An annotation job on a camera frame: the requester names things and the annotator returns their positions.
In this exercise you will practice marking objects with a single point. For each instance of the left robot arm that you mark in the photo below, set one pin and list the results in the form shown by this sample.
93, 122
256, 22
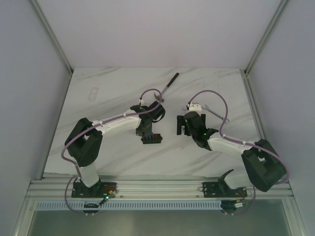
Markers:
82, 146

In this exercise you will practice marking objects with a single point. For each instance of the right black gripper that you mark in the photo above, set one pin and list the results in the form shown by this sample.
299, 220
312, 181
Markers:
181, 122

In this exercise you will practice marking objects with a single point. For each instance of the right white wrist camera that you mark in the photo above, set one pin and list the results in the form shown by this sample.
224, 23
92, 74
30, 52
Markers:
194, 107

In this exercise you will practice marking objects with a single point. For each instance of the white slotted cable duct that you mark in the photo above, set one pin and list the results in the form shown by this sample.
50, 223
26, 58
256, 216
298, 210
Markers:
130, 205

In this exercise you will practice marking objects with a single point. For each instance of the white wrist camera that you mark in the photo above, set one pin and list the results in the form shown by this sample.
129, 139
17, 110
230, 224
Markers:
194, 107
142, 103

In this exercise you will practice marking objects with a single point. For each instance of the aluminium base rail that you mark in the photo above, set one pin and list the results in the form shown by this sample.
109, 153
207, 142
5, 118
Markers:
52, 187

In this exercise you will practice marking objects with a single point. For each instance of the clear plastic fuse box cover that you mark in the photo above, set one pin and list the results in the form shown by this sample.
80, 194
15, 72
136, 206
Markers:
93, 94

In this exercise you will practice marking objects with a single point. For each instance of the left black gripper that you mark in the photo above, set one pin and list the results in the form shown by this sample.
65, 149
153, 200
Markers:
150, 138

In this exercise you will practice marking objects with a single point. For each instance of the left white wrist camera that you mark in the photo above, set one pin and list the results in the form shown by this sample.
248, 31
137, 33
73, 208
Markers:
142, 103

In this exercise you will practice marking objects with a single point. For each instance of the black fuse box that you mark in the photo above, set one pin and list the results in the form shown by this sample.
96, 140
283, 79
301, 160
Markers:
152, 139

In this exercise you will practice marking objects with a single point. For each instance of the claw hammer black handle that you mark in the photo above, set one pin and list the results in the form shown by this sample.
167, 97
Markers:
160, 97

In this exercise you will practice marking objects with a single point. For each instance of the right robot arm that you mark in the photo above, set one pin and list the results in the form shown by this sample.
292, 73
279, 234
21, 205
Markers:
262, 166

